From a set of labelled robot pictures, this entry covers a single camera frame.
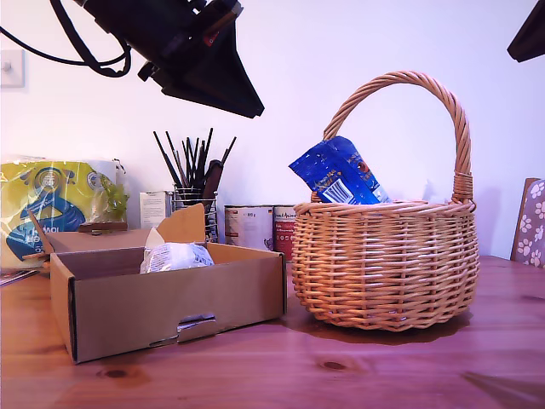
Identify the small white printed carton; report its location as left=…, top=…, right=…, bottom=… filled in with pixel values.
left=139, top=190, right=172, bottom=230

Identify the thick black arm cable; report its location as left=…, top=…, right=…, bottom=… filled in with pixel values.
left=49, top=0, right=129, bottom=78

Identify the blue Easter egg bag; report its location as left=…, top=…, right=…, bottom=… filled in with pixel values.
left=288, top=135, right=393, bottom=205

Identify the white wall light switch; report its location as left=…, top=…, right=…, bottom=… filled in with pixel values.
left=0, top=49, right=26, bottom=89

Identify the brown cardboard box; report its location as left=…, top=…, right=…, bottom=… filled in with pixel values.
left=28, top=203, right=287, bottom=365

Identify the white labelled tin can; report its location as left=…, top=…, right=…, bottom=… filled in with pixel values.
left=224, top=204, right=274, bottom=251

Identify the red labelled tin can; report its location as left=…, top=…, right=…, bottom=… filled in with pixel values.
left=272, top=204, right=298, bottom=263

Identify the yellow blue paper roll pack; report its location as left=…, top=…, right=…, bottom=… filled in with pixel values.
left=0, top=156, right=129, bottom=270

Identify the chrome wire utensil holder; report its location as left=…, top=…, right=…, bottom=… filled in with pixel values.
left=171, top=183, right=221, bottom=245

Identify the woven wicker basket with handle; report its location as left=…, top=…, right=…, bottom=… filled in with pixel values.
left=290, top=70, right=481, bottom=333

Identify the brown handled knife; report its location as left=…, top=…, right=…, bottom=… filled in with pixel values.
left=201, top=158, right=225, bottom=202

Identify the paw print chair cushion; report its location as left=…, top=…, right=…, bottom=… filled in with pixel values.
left=515, top=178, right=545, bottom=269

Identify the white Easter egg bag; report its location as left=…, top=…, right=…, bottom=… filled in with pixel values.
left=139, top=228, right=216, bottom=275

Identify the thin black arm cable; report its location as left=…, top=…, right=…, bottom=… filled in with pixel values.
left=0, top=25, right=132, bottom=78

